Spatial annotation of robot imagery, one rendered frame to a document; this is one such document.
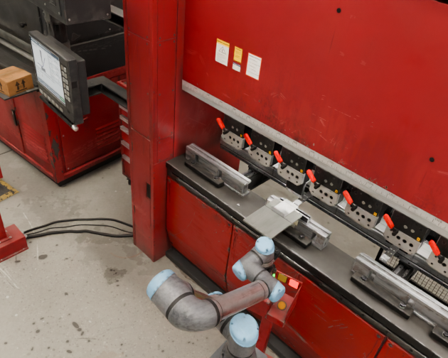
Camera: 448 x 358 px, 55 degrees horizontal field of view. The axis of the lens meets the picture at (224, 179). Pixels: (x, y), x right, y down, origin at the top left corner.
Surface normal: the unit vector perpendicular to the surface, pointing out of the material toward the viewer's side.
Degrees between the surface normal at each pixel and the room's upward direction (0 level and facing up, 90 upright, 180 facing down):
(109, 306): 0
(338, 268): 0
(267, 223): 0
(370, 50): 90
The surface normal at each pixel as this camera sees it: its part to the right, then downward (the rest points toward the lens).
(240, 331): 0.18, -0.72
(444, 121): -0.70, 0.38
